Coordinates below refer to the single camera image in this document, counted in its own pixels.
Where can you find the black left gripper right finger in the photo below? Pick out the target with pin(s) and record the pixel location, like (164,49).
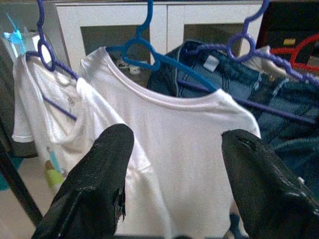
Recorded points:
(261,194)

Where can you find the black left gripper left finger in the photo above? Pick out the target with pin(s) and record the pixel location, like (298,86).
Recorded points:
(99,174)

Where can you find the white printed T-shirt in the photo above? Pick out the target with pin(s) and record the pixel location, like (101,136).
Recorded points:
(37,99)

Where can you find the purple plastic hanger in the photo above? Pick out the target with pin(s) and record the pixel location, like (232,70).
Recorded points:
(274,61)
(41,32)

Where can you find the blue plastic hanger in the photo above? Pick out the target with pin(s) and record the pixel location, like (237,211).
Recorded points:
(174,64)

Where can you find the red plastic hanger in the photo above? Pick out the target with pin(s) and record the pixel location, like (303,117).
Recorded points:
(281,51)

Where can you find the plain white T-shirt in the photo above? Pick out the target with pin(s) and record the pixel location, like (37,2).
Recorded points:
(174,149)

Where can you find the metal clothes rack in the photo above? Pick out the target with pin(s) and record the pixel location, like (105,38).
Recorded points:
(22,195)

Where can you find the teal floor mat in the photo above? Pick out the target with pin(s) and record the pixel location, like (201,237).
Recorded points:
(3,183)

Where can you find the cream printed shirt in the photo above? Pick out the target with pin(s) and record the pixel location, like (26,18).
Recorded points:
(279,71)

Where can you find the blue denim jeans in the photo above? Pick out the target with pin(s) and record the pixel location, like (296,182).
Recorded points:
(234,72)

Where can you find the light blue plastic object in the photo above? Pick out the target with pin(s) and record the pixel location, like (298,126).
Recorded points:
(15,39)

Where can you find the white cabinet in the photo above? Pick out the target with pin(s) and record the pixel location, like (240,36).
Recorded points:
(174,17)

